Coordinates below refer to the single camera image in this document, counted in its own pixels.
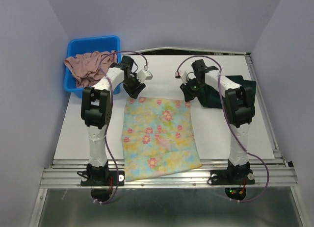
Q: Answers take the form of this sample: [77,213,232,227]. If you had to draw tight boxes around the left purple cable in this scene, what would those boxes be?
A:
[94,50,149,205]

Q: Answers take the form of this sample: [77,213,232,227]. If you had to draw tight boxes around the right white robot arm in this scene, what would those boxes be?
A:
[175,59,256,185]

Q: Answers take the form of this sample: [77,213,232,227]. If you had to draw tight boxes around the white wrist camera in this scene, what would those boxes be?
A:
[175,70,189,82]
[136,65,153,83]

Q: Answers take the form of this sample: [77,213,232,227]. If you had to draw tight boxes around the aluminium rail frame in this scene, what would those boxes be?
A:
[29,50,305,227]

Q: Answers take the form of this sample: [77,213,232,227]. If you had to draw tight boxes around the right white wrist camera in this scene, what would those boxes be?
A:
[175,70,189,82]

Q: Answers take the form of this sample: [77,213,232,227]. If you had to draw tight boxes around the green plaid skirt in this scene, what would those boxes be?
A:
[196,75,257,110]

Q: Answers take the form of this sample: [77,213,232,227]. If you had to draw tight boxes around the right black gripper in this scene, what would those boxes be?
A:
[180,77,205,102]

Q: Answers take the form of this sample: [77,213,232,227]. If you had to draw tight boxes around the pastel floral skirt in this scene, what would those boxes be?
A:
[122,97,202,181]

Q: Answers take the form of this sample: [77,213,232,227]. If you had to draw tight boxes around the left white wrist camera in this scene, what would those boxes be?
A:
[136,65,153,83]

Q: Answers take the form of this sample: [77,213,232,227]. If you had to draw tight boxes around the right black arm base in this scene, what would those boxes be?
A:
[207,170,256,187]

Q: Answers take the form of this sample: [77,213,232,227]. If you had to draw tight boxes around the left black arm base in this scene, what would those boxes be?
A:
[77,170,125,187]

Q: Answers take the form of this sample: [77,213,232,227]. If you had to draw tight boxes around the dusty pink skirt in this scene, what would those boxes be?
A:
[64,51,117,88]

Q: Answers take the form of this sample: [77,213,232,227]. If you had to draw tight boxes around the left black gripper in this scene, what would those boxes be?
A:
[121,73,145,99]

